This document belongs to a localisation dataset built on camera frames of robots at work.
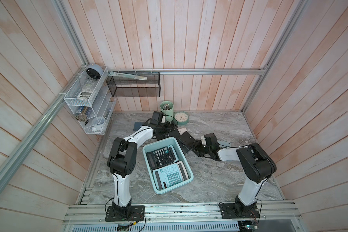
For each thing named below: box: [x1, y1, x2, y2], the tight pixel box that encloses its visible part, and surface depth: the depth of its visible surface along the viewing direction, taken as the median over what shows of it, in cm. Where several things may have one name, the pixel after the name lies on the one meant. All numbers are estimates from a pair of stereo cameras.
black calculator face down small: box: [177, 131, 196, 155], surface depth 98 cm
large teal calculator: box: [152, 160, 189, 190], surface depth 79 cm
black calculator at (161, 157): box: [145, 144, 179, 170], surface depth 87 cm
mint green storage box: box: [142, 136, 194, 195], surface depth 81 cm
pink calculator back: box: [176, 127, 188, 136], surface depth 106 cm
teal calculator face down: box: [217, 139, 232, 147], surface depth 103 cm
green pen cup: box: [159, 100, 174, 122], surface depth 103 cm
